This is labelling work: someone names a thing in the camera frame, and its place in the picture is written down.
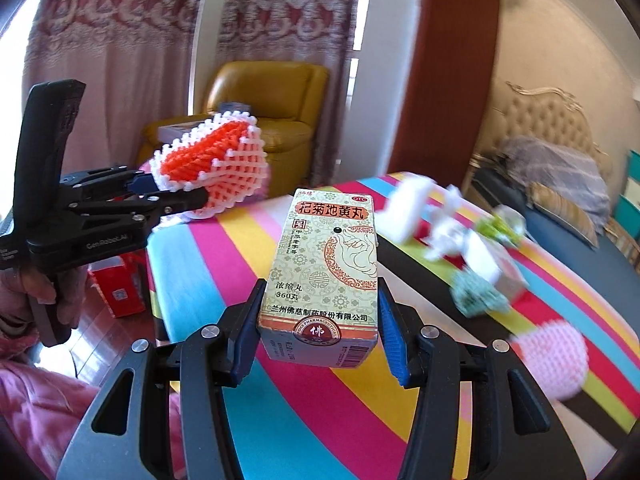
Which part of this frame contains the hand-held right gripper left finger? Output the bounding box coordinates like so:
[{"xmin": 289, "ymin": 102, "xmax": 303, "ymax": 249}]
[{"xmin": 57, "ymin": 277, "xmax": 269, "ymax": 480}]

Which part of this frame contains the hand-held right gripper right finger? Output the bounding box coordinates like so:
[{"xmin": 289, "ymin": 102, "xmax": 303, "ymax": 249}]
[{"xmin": 377, "ymin": 277, "xmax": 587, "ymax": 480}]

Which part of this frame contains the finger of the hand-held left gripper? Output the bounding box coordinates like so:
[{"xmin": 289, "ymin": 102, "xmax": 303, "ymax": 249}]
[
  {"xmin": 60, "ymin": 166, "xmax": 162, "ymax": 199},
  {"xmin": 69, "ymin": 187, "xmax": 209, "ymax": 241}
]

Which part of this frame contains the red white foam fruit net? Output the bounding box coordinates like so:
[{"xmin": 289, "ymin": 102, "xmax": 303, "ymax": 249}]
[{"xmin": 151, "ymin": 112, "xmax": 271, "ymax": 224}]

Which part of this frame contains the beige patterned medicine box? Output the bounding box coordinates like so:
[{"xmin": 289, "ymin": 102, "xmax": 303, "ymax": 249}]
[{"xmin": 257, "ymin": 187, "xmax": 379, "ymax": 369}]

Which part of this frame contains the person's left forearm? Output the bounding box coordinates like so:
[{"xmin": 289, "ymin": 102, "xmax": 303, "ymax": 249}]
[{"xmin": 0, "ymin": 332, "xmax": 107, "ymax": 480}]

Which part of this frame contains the person's left hand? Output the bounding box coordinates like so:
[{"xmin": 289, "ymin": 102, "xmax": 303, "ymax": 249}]
[{"xmin": 0, "ymin": 260, "xmax": 59, "ymax": 322}]

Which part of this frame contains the flat white cardboard box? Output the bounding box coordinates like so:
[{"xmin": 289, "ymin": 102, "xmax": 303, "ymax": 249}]
[{"xmin": 158, "ymin": 119, "xmax": 202, "ymax": 142}]

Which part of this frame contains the green crumpled wrapper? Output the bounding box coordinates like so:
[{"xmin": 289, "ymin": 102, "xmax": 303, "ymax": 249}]
[{"xmin": 449, "ymin": 269, "xmax": 512, "ymax": 317}]

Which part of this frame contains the red bag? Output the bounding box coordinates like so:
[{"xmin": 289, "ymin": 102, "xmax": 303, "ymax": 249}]
[{"xmin": 88, "ymin": 252, "xmax": 151, "ymax": 319}]

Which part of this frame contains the colourful striped tablecloth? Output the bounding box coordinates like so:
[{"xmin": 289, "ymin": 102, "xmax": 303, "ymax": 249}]
[{"xmin": 147, "ymin": 172, "xmax": 640, "ymax": 480}]

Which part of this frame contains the pink lace patterned curtain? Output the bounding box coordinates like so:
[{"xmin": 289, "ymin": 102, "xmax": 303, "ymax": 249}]
[
  {"xmin": 219, "ymin": 0, "xmax": 362, "ymax": 122},
  {"xmin": 22, "ymin": 0, "xmax": 202, "ymax": 188}
]

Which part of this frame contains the white foam block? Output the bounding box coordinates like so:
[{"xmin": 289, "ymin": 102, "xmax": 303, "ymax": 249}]
[{"xmin": 387, "ymin": 174, "xmax": 436, "ymax": 244}]

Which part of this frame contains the yellow leather armchair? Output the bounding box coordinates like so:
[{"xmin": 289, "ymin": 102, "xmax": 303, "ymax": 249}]
[{"xmin": 139, "ymin": 61, "xmax": 331, "ymax": 192}]

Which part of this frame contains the clear bag of green scraps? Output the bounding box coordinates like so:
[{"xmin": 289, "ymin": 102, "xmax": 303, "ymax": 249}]
[{"xmin": 479, "ymin": 209, "xmax": 527, "ymax": 249}]

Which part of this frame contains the pink foam fruit net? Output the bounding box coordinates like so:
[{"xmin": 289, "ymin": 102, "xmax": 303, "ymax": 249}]
[{"xmin": 514, "ymin": 319, "xmax": 591, "ymax": 402}]

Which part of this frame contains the striped pillow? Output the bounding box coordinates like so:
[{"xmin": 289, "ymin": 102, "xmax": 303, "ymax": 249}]
[{"xmin": 527, "ymin": 181, "xmax": 599, "ymax": 249}]

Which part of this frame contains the bed with blue sheet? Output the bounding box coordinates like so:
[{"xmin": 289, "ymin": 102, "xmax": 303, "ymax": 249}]
[{"xmin": 474, "ymin": 167, "xmax": 640, "ymax": 288}]

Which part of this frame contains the grey pillow under net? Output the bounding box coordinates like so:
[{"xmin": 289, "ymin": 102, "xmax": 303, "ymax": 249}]
[{"xmin": 499, "ymin": 137, "xmax": 599, "ymax": 197}]

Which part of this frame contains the beige tufted headboard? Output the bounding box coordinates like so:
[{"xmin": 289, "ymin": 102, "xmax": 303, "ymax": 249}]
[{"xmin": 492, "ymin": 79, "xmax": 614, "ymax": 182}]

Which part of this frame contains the brown wooden door frame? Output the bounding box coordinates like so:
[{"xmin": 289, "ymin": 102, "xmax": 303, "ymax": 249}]
[{"xmin": 384, "ymin": 0, "xmax": 504, "ymax": 187}]

